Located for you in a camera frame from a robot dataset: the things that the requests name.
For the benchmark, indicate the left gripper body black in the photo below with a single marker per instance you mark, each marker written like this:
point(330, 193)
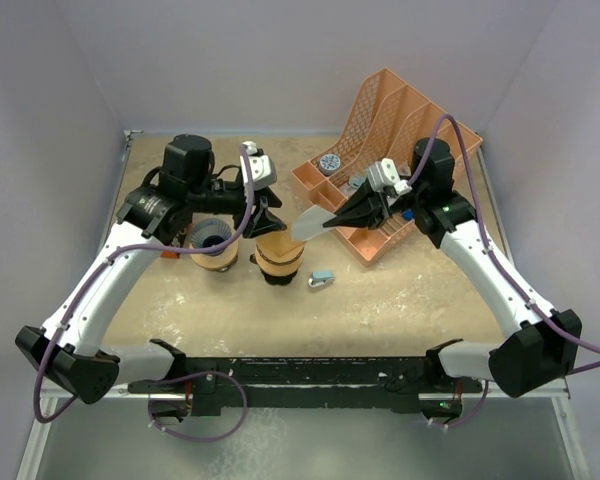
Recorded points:
point(219, 199)

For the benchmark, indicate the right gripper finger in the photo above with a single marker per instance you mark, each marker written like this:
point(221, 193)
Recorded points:
point(362, 216)
point(365, 198)

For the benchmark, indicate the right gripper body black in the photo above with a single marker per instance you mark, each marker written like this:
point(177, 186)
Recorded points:
point(398, 203)

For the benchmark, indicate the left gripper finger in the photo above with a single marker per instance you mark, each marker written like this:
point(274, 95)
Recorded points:
point(261, 222)
point(269, 199)

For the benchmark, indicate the brown paper coffee filter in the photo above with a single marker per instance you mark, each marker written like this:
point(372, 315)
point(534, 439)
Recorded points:
point(279, 247)

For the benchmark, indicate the blue ribbed dripper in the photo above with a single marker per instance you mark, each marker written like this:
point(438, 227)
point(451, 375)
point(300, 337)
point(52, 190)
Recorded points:
point(209, 233)

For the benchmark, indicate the wooden ring dripper stand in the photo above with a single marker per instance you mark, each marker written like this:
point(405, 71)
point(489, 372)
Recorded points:
point(279, 266)

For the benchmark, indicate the white paper coffee filter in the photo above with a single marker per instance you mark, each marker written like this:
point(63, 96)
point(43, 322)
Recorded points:
point(310, 224)

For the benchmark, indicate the orange coffee filter bag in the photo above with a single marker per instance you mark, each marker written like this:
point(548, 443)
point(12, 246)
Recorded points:
point(170, 253)

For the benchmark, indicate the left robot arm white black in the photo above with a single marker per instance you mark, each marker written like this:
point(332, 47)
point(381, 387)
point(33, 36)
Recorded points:
point(67, 349)

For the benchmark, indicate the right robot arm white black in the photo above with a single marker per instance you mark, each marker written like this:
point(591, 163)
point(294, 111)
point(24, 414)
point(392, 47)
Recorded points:
point(539, 344)

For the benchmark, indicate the blue stamp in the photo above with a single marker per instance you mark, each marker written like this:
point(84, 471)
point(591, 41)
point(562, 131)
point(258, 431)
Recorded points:
point(407, 215)

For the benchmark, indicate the light blue scissors pack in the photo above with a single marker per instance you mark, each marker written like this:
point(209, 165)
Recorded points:
point(356, 180)

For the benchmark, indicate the small blue stapler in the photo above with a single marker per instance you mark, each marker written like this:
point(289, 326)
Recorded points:
point(320, 278)

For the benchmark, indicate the peach plastic desk organizer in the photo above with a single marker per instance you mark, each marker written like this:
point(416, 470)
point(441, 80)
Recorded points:
point(388, 117)

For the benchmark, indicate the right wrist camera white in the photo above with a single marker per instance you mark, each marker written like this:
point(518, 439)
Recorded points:
point(383, 173)

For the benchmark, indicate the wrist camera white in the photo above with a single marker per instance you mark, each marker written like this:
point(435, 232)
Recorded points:
point(262, 167)
point(383, 173)

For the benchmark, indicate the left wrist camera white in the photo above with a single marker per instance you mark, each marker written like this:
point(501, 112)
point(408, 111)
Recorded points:
point(262, 167)

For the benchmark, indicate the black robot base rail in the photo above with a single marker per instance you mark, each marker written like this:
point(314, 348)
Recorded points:
point(399, 384)

